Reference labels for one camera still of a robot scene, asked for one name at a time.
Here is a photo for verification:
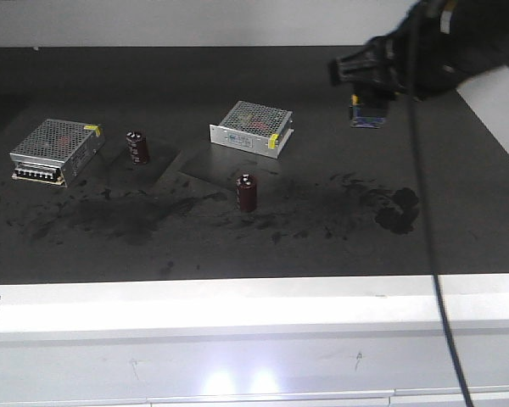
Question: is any dark red capacitor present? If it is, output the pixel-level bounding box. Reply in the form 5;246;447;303
236;174;257;212
126;131;150;164

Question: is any left dark red capacitor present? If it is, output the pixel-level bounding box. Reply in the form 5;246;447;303
126;131;150;164

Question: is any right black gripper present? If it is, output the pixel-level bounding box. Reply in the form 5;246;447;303
328;28;450;99

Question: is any black cable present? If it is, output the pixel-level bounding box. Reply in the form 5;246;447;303
406;0;476;407

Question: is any left metal mesh power supply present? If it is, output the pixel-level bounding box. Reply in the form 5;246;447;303
9;119;105;187

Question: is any right dark red capacitor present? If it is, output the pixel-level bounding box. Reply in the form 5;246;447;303
236;174;257;212

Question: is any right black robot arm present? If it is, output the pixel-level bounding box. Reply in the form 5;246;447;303
329;1;509;99

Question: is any metal mesh power supply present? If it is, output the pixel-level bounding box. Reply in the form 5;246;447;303
9;119;105;187
210;101;294;159

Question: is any right metal mesh power supply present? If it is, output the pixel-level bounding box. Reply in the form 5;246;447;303
210;101;294;159

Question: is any yellow mushroom push button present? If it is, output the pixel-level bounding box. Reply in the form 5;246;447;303
349;85;389;129

